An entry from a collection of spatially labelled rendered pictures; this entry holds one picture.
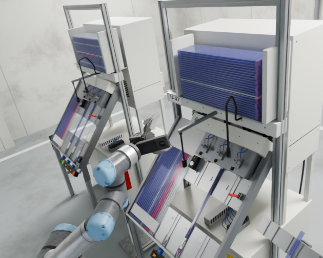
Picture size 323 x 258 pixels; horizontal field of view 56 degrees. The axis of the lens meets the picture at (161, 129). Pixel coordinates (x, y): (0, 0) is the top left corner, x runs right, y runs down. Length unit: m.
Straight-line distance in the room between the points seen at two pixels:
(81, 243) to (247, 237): 1.13
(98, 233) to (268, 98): 0.86
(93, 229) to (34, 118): 4.52
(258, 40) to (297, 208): 1.10
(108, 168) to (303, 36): 1.01
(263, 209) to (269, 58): 1.10
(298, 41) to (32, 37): 4.27
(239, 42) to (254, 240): 1.10
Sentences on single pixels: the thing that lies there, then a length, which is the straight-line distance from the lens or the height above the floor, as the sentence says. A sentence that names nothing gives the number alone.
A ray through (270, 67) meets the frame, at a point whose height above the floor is 1.64.
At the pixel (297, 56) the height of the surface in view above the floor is 1.62.
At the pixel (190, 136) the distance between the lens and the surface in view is 1.83.
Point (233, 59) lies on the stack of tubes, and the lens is 1.39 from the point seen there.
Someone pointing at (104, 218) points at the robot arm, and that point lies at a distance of 0.93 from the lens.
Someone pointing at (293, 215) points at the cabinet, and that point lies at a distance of 2.06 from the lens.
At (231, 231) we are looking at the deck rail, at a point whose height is 0.92.
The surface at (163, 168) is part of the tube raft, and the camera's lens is 1.87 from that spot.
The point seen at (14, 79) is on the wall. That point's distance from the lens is 5.17.
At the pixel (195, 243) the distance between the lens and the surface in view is 1.64.
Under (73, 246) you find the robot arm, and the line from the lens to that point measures 1.06.
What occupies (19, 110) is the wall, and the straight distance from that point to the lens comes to 5.29.
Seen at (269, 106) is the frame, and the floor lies 1.47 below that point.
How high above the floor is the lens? 2.03
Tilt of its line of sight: 27 degrees down
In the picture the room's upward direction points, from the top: 9 degrees counter-clockwise
